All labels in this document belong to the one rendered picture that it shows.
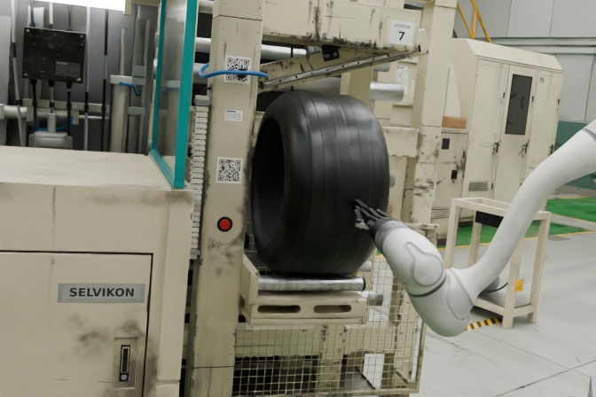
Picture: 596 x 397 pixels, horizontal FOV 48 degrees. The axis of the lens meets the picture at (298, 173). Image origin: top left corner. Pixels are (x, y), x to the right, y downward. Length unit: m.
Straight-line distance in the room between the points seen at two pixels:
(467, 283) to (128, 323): 0.76
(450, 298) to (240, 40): 0.92
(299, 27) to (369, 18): 0.25
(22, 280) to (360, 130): 1.03
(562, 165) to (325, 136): 0.64
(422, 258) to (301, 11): 1.08
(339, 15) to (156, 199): 1.25
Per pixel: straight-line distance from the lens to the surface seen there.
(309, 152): 1.82
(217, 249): 1.98
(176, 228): 1.24
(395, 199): 6.76
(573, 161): 1.58
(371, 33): 2.34
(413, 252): 1.47
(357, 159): 1.86
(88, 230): 1.23
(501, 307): 4.93
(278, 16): 2.24
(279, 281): 1.97
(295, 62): 2.39
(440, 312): 1.58
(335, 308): 2.09
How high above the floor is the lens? 1.46
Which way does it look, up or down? 7 degrees down
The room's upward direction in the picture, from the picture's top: 5 degrees clockwise
